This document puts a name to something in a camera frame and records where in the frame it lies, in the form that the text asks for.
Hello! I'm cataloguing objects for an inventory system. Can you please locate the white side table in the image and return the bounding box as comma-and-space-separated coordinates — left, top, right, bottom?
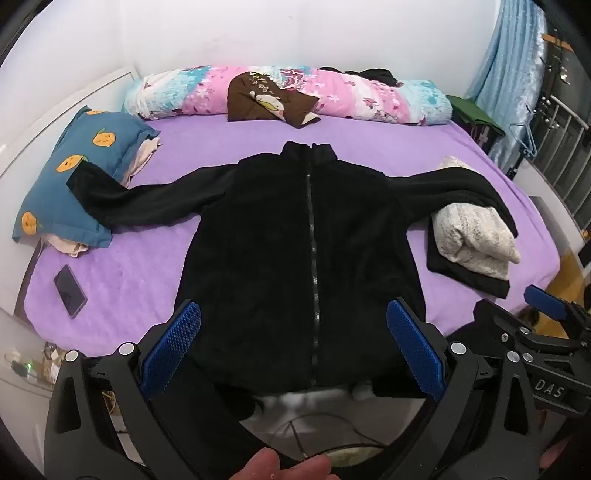
0, 307, 60, 467

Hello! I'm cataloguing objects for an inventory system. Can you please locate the green cloth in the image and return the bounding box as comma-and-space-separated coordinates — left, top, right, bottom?
445, 95, 506, 136

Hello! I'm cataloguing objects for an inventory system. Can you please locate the black folded garment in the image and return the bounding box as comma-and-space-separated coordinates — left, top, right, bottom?
426, 222, 511, 298

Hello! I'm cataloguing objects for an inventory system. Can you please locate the blue clothes hanger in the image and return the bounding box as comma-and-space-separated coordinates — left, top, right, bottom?
508, 122, 539, 160

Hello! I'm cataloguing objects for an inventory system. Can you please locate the black metal bed frame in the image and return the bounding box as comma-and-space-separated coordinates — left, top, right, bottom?
522, 28, 591, 232

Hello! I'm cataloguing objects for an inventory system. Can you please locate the person's left hand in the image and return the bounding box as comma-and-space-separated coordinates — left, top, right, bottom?
229, 447, 343, 480

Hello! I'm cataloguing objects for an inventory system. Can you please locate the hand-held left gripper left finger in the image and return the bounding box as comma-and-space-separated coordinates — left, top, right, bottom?
44, 299, 301, 480

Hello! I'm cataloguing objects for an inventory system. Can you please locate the white knit sweater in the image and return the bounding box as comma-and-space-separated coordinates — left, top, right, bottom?
431, 156, 522, 280

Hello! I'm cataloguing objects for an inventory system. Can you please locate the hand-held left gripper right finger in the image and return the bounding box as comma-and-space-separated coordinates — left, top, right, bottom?
332, 299, 541, 480

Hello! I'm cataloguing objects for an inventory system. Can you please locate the black fleece zip jacket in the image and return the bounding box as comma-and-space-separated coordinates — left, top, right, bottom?
67, 141, 518, 402

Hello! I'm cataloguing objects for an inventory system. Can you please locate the floral pink and blue quilt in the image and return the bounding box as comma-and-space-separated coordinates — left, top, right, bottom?
122, 65, 453, 126

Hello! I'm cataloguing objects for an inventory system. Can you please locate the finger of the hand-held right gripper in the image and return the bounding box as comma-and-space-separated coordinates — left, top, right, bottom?
525, 285, 591, 324
473, 299, 591, 365

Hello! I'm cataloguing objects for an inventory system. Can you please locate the purple bed sheet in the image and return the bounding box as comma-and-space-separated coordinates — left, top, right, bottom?
14, 111, 578, 358

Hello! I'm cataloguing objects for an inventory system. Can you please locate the blue pillow with orange print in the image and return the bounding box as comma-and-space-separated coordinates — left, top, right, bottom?
11, 106, 160, 247

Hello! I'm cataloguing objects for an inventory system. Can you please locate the black cloth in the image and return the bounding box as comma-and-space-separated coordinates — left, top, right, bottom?
318, 67, 402, 87

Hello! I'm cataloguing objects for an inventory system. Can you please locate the white bed headboard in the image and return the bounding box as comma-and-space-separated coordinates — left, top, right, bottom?
0, 67, 139, 296

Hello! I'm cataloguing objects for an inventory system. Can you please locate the brown cartoon cloth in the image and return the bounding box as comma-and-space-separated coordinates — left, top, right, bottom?
227, 70, 321, 127

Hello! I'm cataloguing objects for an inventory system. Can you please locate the blue curtain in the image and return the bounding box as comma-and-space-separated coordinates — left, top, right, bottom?
466, 0, 550, 181

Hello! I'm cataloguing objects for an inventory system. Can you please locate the black smartphone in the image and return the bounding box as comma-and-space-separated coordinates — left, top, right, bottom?
53, 264, 88, 319

